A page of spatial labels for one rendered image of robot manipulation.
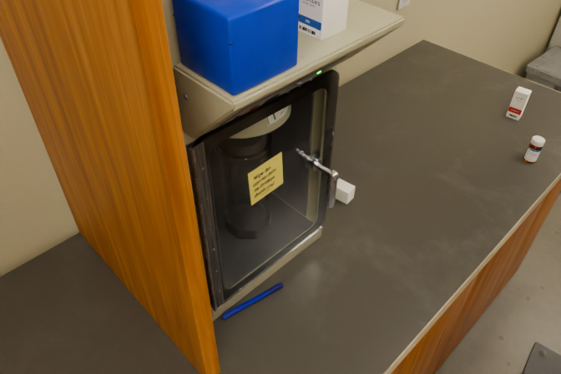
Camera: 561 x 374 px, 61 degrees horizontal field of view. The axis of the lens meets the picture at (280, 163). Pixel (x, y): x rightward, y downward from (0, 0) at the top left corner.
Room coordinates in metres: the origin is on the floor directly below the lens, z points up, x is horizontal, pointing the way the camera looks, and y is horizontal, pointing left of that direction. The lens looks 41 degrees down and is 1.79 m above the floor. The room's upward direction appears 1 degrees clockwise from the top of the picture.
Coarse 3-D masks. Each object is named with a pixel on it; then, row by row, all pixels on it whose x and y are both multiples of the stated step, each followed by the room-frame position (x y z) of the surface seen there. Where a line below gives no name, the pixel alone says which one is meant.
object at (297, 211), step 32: (288, 96) 0.63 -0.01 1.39; (320, 96) 0.68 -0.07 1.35; (224, 128) 0.54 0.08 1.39; (256, 128) 0.59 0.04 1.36; (288, 128) 0.63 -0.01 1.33; (320, 128) 0.69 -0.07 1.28; (224, 160) 0.54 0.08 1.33; (256, 160) 0.58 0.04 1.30; (288, 160) 0.63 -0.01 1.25; (224, 192) 0.54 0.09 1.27; (288, 192) 0.64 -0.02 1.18; (320, 192) 0.70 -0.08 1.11; (224, 224) 0.53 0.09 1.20; (256, 224) 0.58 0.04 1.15; (288, 224) 0.64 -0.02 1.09; (320, 224) 0.71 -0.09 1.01; (224, 256) 0.53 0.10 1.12; (256, 256) 0.58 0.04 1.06; (224, 288) 0.52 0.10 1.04
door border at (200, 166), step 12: (204, 144) 0.52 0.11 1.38; (204, 156) 0.52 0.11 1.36; (192, 168) 0.50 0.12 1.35; (204, 168) 0.51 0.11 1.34; (204, 180) 0.51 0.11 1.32; (204, 192) 0.51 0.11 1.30; (204, 204) 0.51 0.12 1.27; (204, 216) 0.51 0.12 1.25; (204, 240) 0.50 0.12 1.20; (216, 252) 0.52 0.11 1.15; (216, 264) 0.51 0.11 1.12; (216, 276) 0.51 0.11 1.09; (216, 288) 0.51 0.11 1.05; (216, 300) 0.51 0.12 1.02
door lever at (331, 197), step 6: (318, 162) 0.69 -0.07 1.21; (312, 168) 0.68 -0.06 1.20; (318, 168) 0.67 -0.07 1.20; (324, 168) 0.67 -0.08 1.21; (330, 174) 0.65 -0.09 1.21; (336, 174) 0.65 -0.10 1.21; (330, 180) 0.65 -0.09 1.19; (336, 180) 0.65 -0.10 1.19; (330, 186) 0.65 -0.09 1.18; (330, 192) 0.65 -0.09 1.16; (330, 198) 0.65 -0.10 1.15; (330, 204) 0.65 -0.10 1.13
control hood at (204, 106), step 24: (360, 24) 0.62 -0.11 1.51; (384, 24) 0.62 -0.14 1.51; (312, 48) 0.55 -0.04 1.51; (336, 48) 0.55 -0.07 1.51; (360, 48) 0.62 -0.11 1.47; (192, 72) 0.49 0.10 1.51; (288, 72) 0.49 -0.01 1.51; (312, 72) 0.53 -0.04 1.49; (192, 96) 0.48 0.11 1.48; (216, 96) 0.45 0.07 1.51; (240, 96) 0.44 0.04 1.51; (264, 96) 0.47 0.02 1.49; (192, 120) 0.49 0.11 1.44; (216, 120) 0.45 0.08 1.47
